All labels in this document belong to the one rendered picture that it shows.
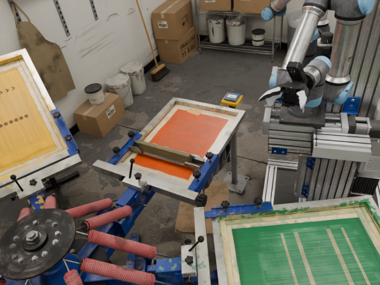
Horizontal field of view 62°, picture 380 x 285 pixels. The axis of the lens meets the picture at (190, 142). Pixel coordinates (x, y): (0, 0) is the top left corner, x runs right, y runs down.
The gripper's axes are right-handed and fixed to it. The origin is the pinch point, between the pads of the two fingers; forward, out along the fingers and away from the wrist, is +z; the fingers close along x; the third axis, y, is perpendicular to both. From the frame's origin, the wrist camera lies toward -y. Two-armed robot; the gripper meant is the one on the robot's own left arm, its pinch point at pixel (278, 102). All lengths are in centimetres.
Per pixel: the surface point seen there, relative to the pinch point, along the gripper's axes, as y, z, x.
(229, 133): 61, -46, 63
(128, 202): 55, 32, 71
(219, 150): 61, -29, 58
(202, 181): 62, -3, 51
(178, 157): 55, -8, 72
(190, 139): 61, -31, 83
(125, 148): 53, 3, 109
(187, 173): 64, -6, 65
